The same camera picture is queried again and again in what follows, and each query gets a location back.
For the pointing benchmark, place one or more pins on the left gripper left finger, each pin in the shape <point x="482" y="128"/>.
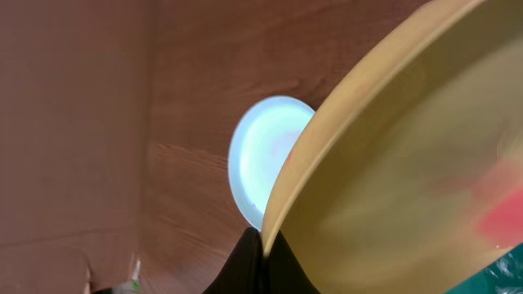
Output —
<point x="242" y="271"/>

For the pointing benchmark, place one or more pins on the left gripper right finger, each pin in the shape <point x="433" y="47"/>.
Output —
<point x="283" y="273"/>

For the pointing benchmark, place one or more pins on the yellow-green plate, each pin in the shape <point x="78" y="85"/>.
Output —
<point x="376" y="194"/>

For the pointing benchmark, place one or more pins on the light blue plate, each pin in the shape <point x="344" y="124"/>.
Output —
<point x="260" y="144"/>

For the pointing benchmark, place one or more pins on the red and green sponge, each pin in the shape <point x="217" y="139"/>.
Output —
<point x="499" y="194"/>

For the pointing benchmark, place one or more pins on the teal plastic tray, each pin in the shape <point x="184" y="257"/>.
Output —
<point x="504" y="276"/>

